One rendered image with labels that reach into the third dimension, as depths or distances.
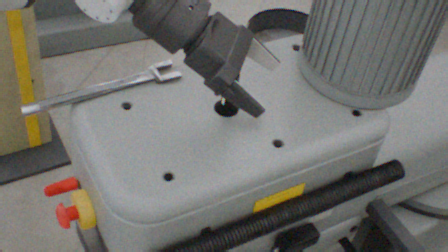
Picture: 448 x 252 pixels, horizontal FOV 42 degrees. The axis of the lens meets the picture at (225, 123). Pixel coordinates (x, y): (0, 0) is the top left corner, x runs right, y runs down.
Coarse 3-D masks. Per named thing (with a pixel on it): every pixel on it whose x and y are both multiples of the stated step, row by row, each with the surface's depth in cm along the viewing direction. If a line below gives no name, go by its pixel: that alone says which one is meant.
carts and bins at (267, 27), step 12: (264, 12) 330; (276, 12) 333; (288, 12) 334; (300, 12) 333; (252, 24) 327; (264, 24) 336; (276, 24) 339; (288, 24) 339; (300, 24) 337; (264, 36) 333; (276, 36) 334; (288, 36) 336
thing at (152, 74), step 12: (168, 60) 94; (144, 72) 91; (156, 72) 91; (108, 84) 88; (120, 84) 88; (132, 84) 89; (60, 96) 85; (72, 96) 86; (84, 96) 86; (96, 96) 87; (24, 108) 83; (36, 108) 83; (48, 108) 84
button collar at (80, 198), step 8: (72, 192) 88; (80, 192) 87; (72, 200) 89; (80, 200) 86; (88, 200) 86; (80, 208) 86; (88, 208) 86; (80, 216) 86; (88, 216) 86; (80, 224) 88; (88, 224) 87
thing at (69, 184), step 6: (66, 180) 98; (72, 180) 98; (48, 186) 97; (54, 186) 97; (60, 186) 97; (66, 186) 97; (72, 186) 98; (48, 192) 96; (54, 192) 97; (60, 192) 97
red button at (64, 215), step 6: (60, 204) 87; (60, 210) 86; (66, 210) 86; (72, 210) 87; (60, 216) 86; (66, 216) 85; (72, 216) 87; (78, 216) 87; (60, 222) 86; (66, 222) 86; (66, 228) 87
